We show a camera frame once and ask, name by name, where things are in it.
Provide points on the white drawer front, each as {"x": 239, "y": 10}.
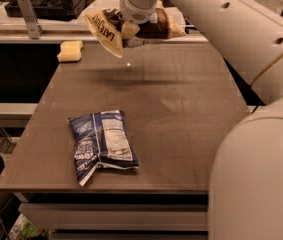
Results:
{"x": 115, "y": 217}

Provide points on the left metal rail bracket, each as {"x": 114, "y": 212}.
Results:
{"x": 33, "y": 28}

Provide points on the blue chip bag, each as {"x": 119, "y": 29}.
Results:
{"x": 101, "y": 142}

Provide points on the brown chip bag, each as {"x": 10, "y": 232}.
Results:
{"x": 105, "y": 25}

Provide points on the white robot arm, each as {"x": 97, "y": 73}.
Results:
{"x": 246, "y": 182}

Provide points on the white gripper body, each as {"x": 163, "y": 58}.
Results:
{"x": 135, "y": 11}

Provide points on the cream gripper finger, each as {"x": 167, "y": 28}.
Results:
{"x": 129, "y": 30}

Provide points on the yellow sponge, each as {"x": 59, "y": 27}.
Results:
{"x": 70, "y": 51}

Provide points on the black tray on back desk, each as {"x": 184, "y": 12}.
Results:
{"x": 64, "y": 10}

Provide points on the green bag under table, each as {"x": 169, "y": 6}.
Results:
{"x": 23, "y": 229}

